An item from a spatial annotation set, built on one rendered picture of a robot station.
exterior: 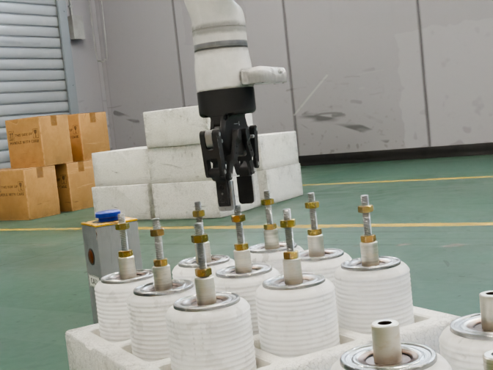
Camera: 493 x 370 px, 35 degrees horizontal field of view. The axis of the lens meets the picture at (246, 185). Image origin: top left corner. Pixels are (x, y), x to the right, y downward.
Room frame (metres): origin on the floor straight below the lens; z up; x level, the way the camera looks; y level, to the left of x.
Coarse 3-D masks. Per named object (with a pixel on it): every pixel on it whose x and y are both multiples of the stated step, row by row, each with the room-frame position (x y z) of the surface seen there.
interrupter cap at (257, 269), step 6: (252, 264) 1.07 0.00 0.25; (258, 264) 1.06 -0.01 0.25; (264, 264) 1.05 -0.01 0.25; (222, 270) 1.05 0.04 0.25; (228, 270) 1.05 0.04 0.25; (234, 270) 1.05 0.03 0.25; (252, 270) 1.04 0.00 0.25; (258, 270) 1.02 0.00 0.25; (264, 270) 1.01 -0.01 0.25; (270, 270) 1.02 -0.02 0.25; (216, 276) 1.02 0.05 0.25; (222, 276) 1.01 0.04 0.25; (228, 276) 1.00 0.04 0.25; (234, 276) 1.00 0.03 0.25; (240, 276) 1.00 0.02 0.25; (246, 276) 1.00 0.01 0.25; (252, 276) 1.00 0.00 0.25
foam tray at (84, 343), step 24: (432, 312) 1.00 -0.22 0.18; (72, 336) 1.08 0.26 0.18; (96, 336) 1.06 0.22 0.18; (360, 336) 0.92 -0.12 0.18; (408, 336) 0.92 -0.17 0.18; (432, 336) 0.94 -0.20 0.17; (72, 360) 1.09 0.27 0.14; (96, 360) 1.00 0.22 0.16; (120, 360) 0.93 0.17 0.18; (144, 360) 0.92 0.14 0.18; (168, 360) 0.91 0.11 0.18; (264, 360) 0.88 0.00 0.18; (288, 360) 0.86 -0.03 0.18; (312, 360) 0.85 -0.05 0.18; (336, 360) 0.87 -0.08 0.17
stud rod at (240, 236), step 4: (236, 208) 1.03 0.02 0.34; (240, 208) 1.03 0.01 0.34; (236, 212) 1.03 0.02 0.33; (240, 212) 1.03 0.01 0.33; (236, 224) 1.03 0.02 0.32; (240, 224) 1.03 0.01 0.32; (236, 228) 1.03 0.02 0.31; (240, 228) 1.03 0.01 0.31; (236, 232) 1.03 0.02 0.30; (240, 232) 1.03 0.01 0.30; (240, 236) 1.03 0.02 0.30; (240, 240) 1.03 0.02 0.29
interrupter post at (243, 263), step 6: (234, 252) 1.03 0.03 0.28; (240, 252) 1.02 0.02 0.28; (246, 252) 1.03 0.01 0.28; (234, 258) 1.03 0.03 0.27; (240, 258) 1.02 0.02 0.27; (246, 258) 1.03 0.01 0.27; (240, 264) 1.03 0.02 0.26; (246, 264) 1.03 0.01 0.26; (240, 270) 1.03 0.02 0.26; (246, 270) 1.03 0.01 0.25
